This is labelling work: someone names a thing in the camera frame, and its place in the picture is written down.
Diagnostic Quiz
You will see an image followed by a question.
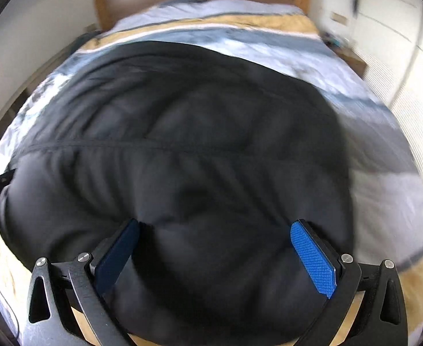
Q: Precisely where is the black puffy down jacket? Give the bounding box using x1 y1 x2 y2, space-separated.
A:
0 42 354 345

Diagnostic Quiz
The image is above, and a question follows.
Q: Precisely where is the striped blue yellow duvet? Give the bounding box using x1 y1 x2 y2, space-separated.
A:
0 0 423 345

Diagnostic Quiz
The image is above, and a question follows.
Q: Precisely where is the teal cloth beside bed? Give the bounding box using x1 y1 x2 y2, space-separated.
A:
69 30 101 55

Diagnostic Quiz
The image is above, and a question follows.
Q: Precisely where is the wooden nightstand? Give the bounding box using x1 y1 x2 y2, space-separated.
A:
322 32 367 79

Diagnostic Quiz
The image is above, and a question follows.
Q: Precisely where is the white sliding wardrobe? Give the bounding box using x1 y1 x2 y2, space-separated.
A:
353 0 423 177

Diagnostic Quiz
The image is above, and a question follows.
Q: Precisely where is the blue pillow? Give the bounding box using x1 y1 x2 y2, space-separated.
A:
158 0 207 6

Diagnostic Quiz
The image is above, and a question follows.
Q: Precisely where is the beige wall switch plate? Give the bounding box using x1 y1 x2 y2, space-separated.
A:
330 12 348 26

